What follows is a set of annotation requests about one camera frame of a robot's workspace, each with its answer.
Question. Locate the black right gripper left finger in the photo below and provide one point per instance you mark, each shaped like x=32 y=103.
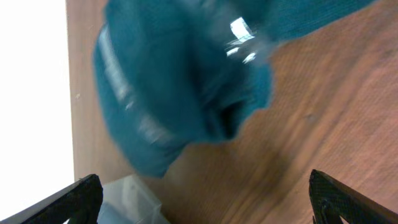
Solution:
x=79 y=203

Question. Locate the clear plastic storage bin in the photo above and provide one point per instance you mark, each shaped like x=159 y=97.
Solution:
x=129 y=201

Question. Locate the teal taped cloth bundle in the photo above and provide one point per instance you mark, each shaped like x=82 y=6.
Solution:
x=172 y=73

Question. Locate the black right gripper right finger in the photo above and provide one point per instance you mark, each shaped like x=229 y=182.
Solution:
x=334 y=202

